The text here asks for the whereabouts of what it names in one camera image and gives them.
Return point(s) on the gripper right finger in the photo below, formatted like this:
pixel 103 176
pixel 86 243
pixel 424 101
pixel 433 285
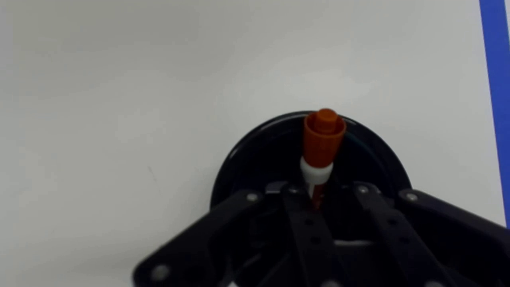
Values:
pixel 398 235

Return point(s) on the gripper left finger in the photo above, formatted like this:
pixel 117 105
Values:
pixel 306 231

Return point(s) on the black mug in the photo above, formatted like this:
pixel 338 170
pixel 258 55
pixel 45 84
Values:
pixel 267 155

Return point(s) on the orange capped marker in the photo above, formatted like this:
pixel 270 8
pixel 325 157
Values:
pixel 320 143

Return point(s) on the blue tape strip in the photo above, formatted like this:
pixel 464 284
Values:
pixel 496 59

